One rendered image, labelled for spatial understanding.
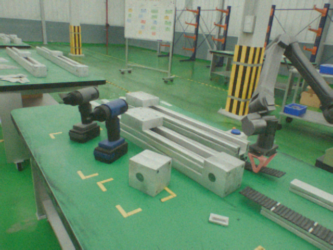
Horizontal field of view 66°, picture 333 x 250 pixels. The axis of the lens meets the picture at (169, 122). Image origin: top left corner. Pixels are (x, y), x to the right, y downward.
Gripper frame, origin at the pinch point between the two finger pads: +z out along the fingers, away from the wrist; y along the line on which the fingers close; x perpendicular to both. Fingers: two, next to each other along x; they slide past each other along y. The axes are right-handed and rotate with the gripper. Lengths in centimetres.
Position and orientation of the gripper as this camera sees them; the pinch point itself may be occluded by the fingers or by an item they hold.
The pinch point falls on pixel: (259, 167)
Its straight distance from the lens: 101.9
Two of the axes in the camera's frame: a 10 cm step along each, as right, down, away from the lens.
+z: -0.7, 9.4, 3.4
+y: -7.4, 1.8, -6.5
